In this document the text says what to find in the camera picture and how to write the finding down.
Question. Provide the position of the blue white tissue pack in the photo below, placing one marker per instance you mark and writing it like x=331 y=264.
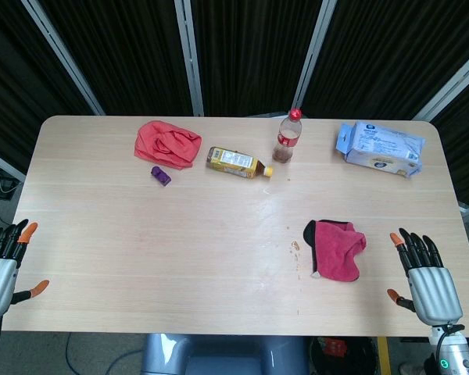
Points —
x=381 y=148

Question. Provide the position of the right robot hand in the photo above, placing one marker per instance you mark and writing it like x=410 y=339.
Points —
x=434 y=291

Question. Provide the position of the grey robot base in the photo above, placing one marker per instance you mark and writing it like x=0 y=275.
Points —
x=226 y=355

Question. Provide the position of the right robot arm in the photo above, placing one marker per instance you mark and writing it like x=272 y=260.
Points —
x=453 y=353

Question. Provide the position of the black power strip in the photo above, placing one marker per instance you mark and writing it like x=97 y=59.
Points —
x=0 y=187

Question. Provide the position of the white partition post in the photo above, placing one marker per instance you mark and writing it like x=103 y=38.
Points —
x=189 y=58
x=64 y=54
x=453 y=84
x=312 y=58

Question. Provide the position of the red item in bin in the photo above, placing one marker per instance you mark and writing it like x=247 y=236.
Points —
x=335 y=347

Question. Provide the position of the pink cloth with black backing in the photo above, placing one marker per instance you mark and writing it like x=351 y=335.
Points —
x=336 y=252

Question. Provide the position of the black fabric partition panel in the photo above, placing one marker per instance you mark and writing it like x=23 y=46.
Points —
x=467 y=144
x=121 y=54
x=19 y=97
x=254 y=51
x=391 y=51

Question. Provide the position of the orange-red crumpled cloth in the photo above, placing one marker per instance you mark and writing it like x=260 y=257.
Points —
x=168 y=144

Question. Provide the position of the purple toy block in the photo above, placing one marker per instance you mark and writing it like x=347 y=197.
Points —
x=161 y=176

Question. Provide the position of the black waste bin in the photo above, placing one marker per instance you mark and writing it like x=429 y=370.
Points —
x=359 y=357

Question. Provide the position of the cola bottle with red cap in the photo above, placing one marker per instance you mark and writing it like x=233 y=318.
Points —
x=287 y=134

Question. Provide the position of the yellow tea bottle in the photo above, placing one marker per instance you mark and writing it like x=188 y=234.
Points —
x=230 y=161

